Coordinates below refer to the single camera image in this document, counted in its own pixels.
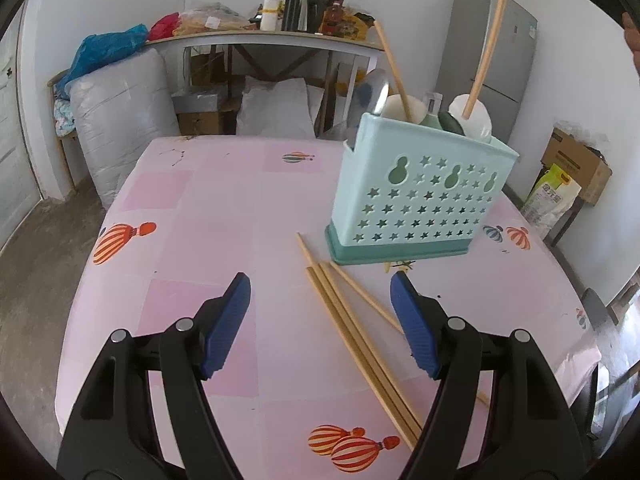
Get teal star-cutout utensil holder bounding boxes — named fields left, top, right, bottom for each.
left=325, top=112, right=521, bottom=267

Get dark green spoon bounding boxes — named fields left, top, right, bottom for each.
left=439, top=110, right=466, bottom=137

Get blue patterned clothes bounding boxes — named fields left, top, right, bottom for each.
left=52, top=77, right=76, bottom=138

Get open cardboard box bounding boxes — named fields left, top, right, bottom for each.
left=541, top=127, right=614, bottom=207

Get white door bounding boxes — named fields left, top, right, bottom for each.
left=0, top=35, right=43, bottom=246

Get cooking oil bottle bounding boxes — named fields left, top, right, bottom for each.
left=322, top=2, right=346, bottom=36

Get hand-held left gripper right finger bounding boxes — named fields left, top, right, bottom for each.
left=390, top=271, right=585, bottom=480

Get blue plastic bag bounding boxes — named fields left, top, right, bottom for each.
left=70, top=24, right=149, bottom=86

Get pink balloon-print tablecloth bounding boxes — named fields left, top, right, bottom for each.
left=56, top=136, right=603, bottom=480

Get black kettle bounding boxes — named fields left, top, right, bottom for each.
left=299, top=0, right=323, bottom=33

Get person's right hand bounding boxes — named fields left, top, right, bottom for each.
left=622, top=11, right=640, bottom=70

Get white plastic bottle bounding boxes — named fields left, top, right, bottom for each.
left=259, top=0, right=281, bottom=31

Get white side table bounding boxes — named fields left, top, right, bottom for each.
left=142, top=30, right=386, bottom=136

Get white pillow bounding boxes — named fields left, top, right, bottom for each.
left=236, top=76, right=316, bottom=140

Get plastic-wrapped quilt bundle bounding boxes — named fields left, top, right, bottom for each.
left=67, top=50, right=182, bottom=211

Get yellow-green rice bag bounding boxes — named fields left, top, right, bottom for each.
left=521, top=162, right=583, bottom=241

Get black thermos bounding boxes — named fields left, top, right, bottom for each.
left=281, top=0, right=301, bottom=32

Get brown cardboard box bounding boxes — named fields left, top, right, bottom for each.
left=177, top=110, right=238, bottom=136

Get clear bag of bread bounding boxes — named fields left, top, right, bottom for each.
left=177, top=5, right=252, bottom=36

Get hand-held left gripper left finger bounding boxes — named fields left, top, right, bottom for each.
left=56, top=272, right=252, bottom=480

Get red plastic bag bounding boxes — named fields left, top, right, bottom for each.
left=149, top=12, right=182, bottom=40

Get metal ladle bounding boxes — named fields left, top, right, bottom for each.
left=352, top=67, right=391, bottom=153

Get silver refrigerator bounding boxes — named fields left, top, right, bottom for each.
left=435, top=0, right=538, bottom=146

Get silver wrapped box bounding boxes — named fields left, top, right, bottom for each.
left=171, top=89, right=228, bottom=113

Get yellow plastic bag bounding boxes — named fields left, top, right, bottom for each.
left=337, top=67, right=372, bottom=97

